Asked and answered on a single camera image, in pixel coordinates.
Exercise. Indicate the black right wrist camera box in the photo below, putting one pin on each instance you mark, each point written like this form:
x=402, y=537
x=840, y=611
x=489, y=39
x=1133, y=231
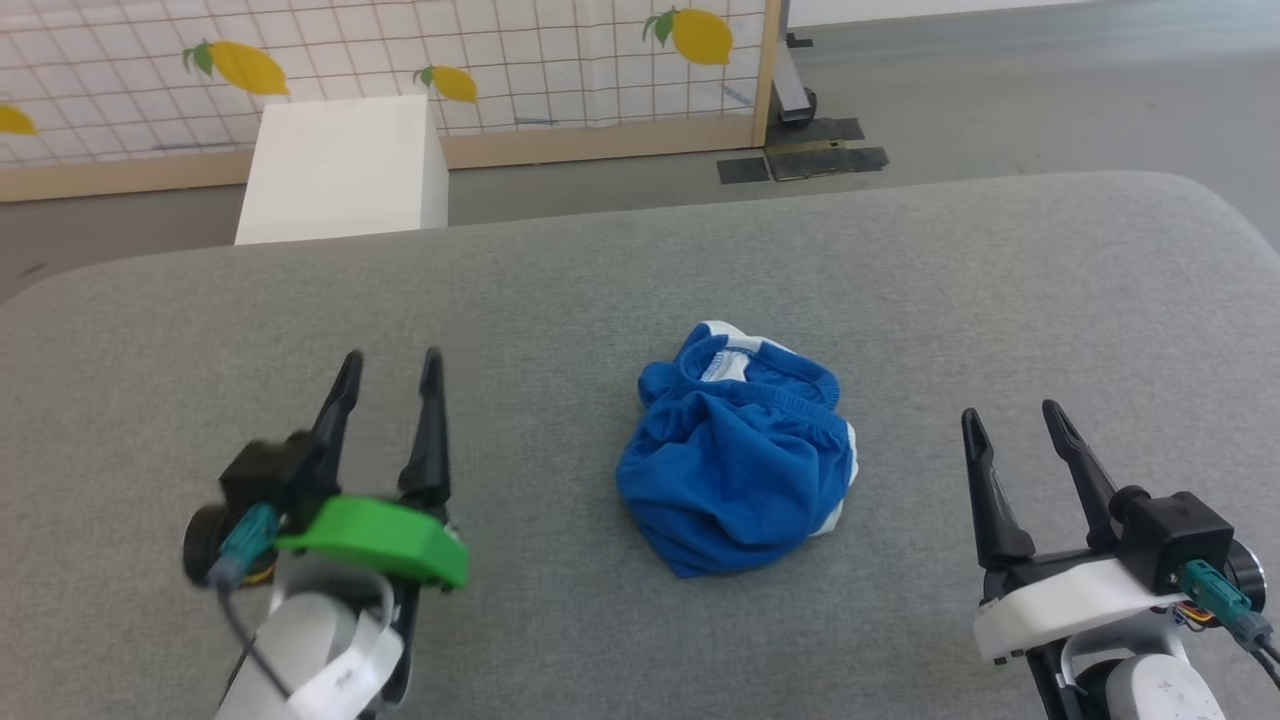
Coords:
x=1175, y=535

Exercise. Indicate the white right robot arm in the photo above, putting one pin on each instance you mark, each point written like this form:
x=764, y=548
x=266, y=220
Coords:
x=1150, y=690

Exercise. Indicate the blue garment with white trim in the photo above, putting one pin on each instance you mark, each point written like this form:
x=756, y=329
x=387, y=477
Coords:
x=735, y=470

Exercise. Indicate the metal stand with black base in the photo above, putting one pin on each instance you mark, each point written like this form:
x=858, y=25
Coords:
x=815, y=140

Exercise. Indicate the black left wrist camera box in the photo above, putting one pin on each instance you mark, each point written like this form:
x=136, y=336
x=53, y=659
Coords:
x=262, y=475

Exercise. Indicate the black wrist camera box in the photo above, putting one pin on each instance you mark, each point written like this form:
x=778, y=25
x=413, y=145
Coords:
x=262, y=475
x=1175, y=535

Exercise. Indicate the lemon print partition screen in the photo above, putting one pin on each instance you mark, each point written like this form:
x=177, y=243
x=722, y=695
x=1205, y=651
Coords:
x=400, y=60

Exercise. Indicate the white box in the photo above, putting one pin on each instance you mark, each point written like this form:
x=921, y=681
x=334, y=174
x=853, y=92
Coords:
x=345, y=170

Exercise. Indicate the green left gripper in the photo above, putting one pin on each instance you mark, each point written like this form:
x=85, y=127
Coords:
x=385, y=540

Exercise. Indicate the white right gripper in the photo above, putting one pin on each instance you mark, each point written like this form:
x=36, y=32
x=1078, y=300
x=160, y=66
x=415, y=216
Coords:
x=1070, y=600

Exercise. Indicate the small black floor plate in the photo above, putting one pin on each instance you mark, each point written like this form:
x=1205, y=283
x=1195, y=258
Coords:
x=743, y=170

